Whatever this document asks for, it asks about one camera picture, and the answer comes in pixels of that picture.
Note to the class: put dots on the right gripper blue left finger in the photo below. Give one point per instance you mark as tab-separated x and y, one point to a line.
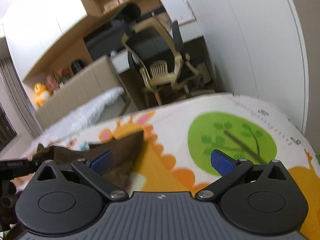
102	163

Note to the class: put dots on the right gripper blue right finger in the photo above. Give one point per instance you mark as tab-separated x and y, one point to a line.
222	162

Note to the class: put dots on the brown corduroy dotted garment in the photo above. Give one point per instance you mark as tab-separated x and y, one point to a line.
119	164

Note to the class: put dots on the cartoon animal play mat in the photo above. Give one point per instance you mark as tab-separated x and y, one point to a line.
177	142

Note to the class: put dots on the yellow duck plush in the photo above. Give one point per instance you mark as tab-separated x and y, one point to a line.
42	93

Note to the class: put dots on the beige padded headboard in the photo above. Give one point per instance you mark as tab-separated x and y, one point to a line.
98	77

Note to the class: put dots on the pink bunny plush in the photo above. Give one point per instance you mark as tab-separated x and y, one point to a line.
52	84

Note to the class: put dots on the potted plant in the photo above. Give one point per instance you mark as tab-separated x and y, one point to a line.
63	75

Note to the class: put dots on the beige office chair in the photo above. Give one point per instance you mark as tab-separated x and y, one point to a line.
173	67

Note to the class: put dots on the black monitor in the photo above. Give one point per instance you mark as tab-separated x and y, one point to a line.
105	40

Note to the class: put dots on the white wardrobe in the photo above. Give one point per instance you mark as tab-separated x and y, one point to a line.
258	50

